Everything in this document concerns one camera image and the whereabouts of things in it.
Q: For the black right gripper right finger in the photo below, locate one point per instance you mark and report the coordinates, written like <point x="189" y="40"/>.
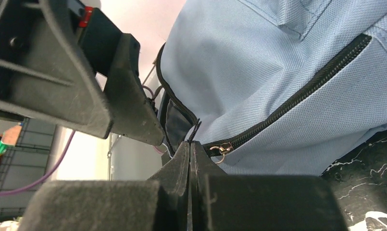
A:
<point x="222" y="202"/>

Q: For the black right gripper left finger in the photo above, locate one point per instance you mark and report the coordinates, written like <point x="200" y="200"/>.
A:
<point x="159" y="203"/>

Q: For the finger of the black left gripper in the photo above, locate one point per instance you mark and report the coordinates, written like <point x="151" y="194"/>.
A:
<point x="44" y="74"/>
<point x="133" y="114"/>

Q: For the black zipper pull tab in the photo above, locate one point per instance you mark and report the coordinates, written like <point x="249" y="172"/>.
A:
<point x="194" y="131"/>

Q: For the light blue student backpack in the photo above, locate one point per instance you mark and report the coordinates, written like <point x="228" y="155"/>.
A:
<point x="293" y="85"/>

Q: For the brass zipper slider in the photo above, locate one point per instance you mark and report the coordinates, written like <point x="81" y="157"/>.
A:
<point x="223" y="150"/>

